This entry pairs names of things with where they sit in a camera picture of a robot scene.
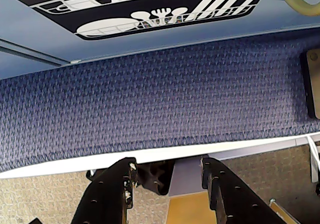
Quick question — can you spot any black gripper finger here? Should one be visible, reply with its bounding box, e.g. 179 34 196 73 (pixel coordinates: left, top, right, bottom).
71 156 138 224
200 156 286 224

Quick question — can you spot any black table clamp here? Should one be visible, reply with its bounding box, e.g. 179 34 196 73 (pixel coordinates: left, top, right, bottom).
136 160 176 196

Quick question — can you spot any blue textured floor mat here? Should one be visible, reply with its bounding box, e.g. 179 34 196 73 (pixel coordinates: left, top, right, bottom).
0 26 320 179

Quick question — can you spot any wooden block with black edge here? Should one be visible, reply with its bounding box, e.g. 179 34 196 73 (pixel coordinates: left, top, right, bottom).
299 49 320 120

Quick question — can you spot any light blue toy kitchen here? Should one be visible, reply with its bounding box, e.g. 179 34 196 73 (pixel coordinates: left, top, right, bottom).
0 0 320 81

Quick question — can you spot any white cord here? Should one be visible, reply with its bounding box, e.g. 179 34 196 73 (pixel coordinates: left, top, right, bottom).
306 135 320 184

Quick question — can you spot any gold dishwasher door handle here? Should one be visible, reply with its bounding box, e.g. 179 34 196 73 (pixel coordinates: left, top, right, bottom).
284 0 320 17

